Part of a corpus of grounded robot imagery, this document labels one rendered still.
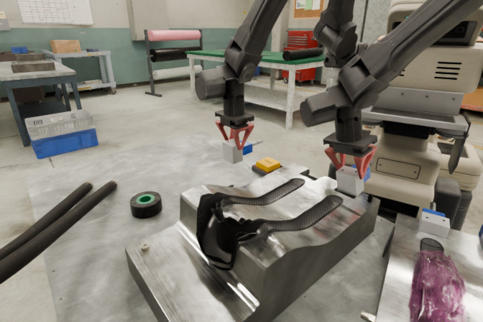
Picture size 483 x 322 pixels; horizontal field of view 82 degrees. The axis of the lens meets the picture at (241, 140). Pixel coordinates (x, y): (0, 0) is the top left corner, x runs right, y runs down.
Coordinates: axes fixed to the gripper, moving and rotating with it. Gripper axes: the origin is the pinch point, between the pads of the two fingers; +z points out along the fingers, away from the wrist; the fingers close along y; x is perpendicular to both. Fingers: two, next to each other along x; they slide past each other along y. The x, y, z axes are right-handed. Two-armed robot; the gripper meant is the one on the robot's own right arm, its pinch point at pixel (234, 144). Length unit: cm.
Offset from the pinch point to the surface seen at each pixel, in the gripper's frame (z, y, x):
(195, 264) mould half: 8.5, 23.5, -27.1
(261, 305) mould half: 8.7, 36.9, -22.9
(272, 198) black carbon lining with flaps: 7.2, 18.7, -3.2
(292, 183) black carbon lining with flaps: 6.8, 17.6, 5.2
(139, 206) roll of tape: 11.1, -4.4, -27.8
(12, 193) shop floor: 95, -213, -72
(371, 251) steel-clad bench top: 15.1, 39.0, 7.9
